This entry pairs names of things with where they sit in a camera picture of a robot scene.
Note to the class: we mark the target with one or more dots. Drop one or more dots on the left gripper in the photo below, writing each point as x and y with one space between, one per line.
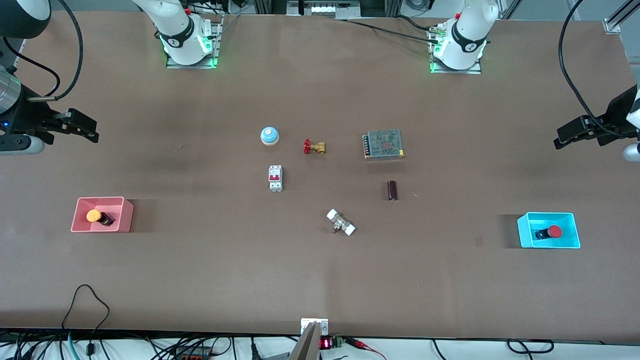
616 116

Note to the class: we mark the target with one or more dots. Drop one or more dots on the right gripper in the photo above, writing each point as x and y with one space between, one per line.
27 119

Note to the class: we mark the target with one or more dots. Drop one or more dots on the yellow push button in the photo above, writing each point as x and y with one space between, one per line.
93 215

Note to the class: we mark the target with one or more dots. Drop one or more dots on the red push button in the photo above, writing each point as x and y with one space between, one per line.
554 231

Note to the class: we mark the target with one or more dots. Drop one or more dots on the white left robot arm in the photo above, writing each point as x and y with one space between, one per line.
465 35

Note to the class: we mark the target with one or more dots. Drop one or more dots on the cyan plastic bin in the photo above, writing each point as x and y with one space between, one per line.
550 220

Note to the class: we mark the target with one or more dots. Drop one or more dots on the pink plastic bin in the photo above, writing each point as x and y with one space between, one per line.
125 215

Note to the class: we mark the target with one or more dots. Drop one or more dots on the blue dome bell button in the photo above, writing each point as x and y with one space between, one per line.
269 136

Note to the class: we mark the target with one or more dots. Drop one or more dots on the dark red cylindrical capacitor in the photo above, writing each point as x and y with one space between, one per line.
392 190

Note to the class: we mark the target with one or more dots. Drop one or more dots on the metal mesh power supply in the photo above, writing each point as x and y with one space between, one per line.
384 144

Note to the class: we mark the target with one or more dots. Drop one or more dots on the white red circuit breaker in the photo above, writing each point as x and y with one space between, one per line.
275 177

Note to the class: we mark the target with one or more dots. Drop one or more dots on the silver fitting white caps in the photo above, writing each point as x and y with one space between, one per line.
340 222

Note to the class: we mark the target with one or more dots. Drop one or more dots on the white labelled control box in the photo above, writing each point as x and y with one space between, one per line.
322 9

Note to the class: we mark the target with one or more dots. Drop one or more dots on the red clip lead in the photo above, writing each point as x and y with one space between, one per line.
360 344

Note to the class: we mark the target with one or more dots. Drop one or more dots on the white mounting plate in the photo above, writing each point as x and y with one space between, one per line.
323 327

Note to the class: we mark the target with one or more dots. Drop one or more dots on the grey metal bar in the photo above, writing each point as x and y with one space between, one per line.
306 347

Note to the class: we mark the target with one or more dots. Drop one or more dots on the red digit display module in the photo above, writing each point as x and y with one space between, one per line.
326 343

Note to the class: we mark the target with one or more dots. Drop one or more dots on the aluminium frame profile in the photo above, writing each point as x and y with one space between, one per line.
612 25

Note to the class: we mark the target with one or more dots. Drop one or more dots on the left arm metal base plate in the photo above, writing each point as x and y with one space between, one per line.
472 70

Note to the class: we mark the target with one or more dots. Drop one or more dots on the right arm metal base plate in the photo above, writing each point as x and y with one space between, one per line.
218 30

